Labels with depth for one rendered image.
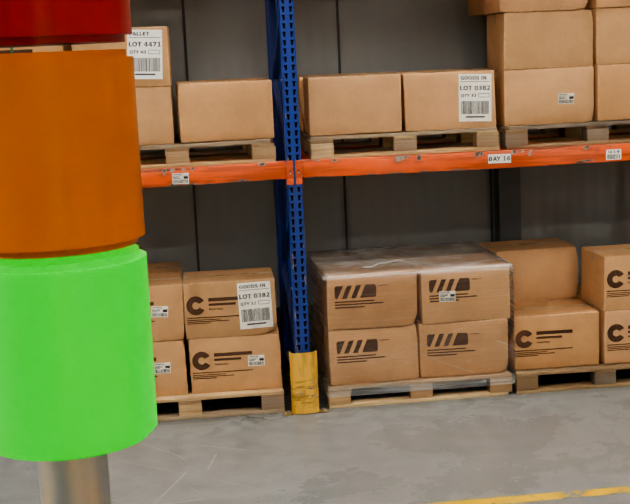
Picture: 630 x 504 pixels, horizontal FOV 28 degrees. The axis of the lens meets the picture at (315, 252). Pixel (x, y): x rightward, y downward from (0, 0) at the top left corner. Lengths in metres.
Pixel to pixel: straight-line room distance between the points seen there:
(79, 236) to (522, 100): 7.80
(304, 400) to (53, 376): 7.65
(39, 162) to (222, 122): 7.47
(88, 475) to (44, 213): 0.08
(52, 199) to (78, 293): 0.03
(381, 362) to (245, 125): 1.74
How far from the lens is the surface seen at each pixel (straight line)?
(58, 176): 0.33
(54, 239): 0.33
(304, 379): 7.94
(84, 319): 0.34
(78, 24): 0.33
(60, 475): 0.36
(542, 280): 8.77
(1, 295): 0.34
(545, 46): 8.14
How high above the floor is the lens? 2.27
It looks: 9 degrees down
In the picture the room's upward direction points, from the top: 3 degrees counter-clockwise
